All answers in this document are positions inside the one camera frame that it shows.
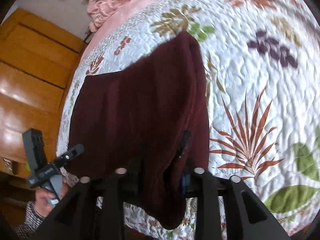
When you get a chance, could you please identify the person's left hand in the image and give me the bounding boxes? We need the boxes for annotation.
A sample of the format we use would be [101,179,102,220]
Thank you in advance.
[34,175,70,218]

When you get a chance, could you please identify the checkered left sleeve forearm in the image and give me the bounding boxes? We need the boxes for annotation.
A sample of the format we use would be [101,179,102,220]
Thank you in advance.
[13,202,44,239]

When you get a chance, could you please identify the white floral quilt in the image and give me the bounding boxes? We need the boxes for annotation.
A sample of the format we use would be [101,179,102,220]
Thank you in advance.
[56,0,319,239]

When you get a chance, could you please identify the dark maroon pants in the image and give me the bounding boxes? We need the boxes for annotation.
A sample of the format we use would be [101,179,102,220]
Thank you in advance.
[66,31,209,230]

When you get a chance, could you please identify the pink bed sheet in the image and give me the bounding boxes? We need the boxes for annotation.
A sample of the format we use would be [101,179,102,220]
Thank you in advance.
[81,0,162,60]

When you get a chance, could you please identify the wooden wardrobe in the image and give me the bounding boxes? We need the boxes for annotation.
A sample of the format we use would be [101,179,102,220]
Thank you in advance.
[1,9,85,178]

